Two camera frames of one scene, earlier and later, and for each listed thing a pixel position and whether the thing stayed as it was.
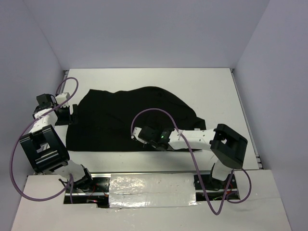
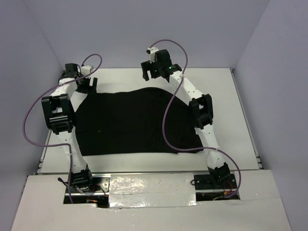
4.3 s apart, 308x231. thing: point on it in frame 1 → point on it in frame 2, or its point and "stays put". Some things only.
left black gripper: (71, 119) → (89, 89)
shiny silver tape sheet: (151, 190) stays put
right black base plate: (210, 183) stays put
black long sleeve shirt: (106, 121) stays put
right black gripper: (149, 143) → (146, 66)
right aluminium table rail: (246, 117) stays put
